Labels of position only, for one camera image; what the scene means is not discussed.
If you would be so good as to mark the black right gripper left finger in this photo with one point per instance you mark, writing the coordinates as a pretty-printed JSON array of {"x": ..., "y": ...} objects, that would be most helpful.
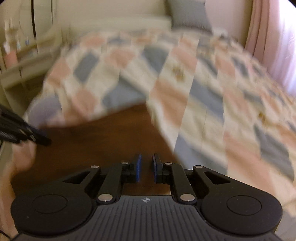
[{"x": 66, "y": 204}]

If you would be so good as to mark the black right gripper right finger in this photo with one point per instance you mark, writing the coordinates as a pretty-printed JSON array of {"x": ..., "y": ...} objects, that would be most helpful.
[{"x": 225, "y": 203}]

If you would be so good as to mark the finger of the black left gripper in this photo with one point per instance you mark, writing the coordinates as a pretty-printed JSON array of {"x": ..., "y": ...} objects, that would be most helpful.
[{"x": 15, "y": 130}]

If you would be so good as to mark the brown cloth garment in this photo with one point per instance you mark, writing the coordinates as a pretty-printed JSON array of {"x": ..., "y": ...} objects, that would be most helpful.
[{"x": 104, "y": 142}]

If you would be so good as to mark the pink cup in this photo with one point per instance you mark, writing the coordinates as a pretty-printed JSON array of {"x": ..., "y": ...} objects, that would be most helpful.
[{"x": 11, "y": 59}]

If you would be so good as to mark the cream vanity dresser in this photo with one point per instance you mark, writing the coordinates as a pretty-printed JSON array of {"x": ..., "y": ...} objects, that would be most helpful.
[{"x": 34, "y": 59}]

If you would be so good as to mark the patchwork checkered quilt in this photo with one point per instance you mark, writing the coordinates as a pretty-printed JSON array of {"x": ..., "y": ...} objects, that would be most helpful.
[{"x": 210, "y": 100}]

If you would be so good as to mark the round vanity mirror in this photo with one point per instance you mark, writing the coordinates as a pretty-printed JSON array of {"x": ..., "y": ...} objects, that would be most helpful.
[{"x": 37, "y": 17}]

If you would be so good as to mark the pink window curtain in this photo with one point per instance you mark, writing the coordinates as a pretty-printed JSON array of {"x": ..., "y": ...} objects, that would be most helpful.
[{"x": 271, "y": 40}]

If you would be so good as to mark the grey striped pillow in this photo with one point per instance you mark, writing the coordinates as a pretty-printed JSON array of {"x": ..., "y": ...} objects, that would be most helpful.
[{"x": 189, "y": 14}]

